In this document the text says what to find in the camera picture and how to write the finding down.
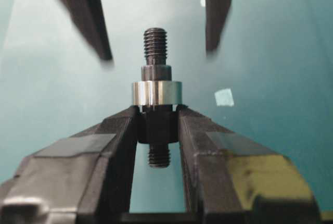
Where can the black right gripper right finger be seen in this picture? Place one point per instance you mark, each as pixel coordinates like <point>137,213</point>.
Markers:
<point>228,178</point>

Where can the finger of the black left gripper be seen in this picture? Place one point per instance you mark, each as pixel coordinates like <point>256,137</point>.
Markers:
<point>216,15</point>
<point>88,17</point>

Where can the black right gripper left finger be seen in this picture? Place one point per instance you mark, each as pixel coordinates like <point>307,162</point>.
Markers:
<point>85,178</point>

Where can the black threaded metal shaft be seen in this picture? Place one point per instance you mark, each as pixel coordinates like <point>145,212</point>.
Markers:
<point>159,127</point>

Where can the left pale tape marker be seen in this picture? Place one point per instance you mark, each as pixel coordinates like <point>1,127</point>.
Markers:
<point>203,3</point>

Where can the pale tape marker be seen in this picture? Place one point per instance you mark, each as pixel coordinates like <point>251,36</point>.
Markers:
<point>203,3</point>
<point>224,97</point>

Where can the middle pale tape marker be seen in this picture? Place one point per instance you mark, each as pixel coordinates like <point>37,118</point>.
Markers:
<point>224,97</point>

